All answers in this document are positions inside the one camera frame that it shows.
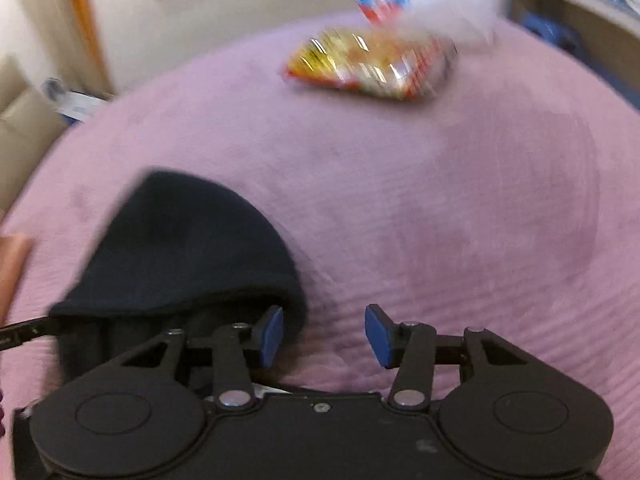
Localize red yellow snack packet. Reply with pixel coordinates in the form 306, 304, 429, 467
282, 27, 459, 102

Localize cardboard box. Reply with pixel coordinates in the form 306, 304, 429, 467
0, 55, 68, 206

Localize wooden shelf unit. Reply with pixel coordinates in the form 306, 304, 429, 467
504, 0, 640, 111

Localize dark navy garment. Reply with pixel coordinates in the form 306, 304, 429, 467
49, 170, 308, 401

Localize person's left forearm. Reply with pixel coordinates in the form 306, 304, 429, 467
0, 234, 35, 328

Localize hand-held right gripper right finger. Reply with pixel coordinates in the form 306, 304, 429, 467
365, 304, 541, 409

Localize blue white packet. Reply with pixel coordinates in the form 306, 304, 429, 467
41, 77, 108, 125

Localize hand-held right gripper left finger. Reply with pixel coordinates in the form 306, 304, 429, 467
107, 305, 284, 409

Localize orange wooden door frame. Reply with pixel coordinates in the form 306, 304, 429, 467
61, 0, 115, 93

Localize pink blanket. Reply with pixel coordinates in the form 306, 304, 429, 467
0, 12, 640, 480

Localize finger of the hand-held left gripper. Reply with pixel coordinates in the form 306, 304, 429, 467
0, 316, 67, 352

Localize blue object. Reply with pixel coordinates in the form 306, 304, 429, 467
524, 12, 583, 50

